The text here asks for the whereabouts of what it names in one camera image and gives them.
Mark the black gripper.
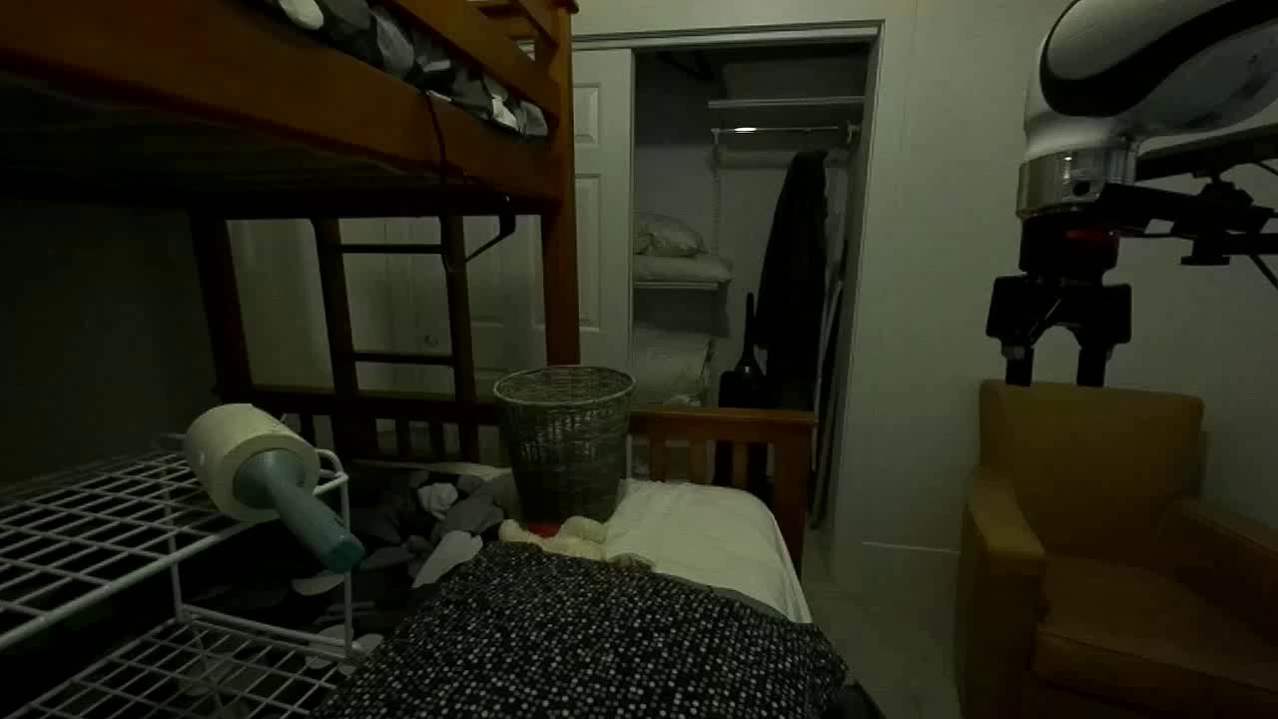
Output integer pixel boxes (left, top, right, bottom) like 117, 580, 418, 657
988, 215, 1129, 387

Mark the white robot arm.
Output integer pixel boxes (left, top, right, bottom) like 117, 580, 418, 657
988, 0, 1278, 387

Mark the mustard yellow armchair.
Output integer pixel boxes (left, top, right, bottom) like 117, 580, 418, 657
956, 384, 1278, 719

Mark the white bed sheet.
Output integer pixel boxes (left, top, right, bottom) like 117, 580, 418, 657
591, 480, 811, 621

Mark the white closet door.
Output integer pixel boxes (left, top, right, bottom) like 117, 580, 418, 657
571, 46, 634, 362

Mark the black white speckled blanket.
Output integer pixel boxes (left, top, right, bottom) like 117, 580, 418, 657
314, 547, 848, 719

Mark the grey patterned crumpled cloth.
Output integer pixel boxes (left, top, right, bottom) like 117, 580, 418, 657
349, 464, 521, 604

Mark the patterned upper bunk bedding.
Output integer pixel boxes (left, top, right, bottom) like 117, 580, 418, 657
259, 0, 551, 138

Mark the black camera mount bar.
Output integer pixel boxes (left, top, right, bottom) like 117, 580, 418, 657
1103, 170, 1278, 267

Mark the lint roller with teal handle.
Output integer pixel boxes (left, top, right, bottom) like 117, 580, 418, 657
183, 404, 365, 575

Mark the white wire shelf rack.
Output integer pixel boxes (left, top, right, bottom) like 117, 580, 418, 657
0, 451, 360, 719

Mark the wooden bunk bed frame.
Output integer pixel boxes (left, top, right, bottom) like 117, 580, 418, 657
0, 0, 818, 563

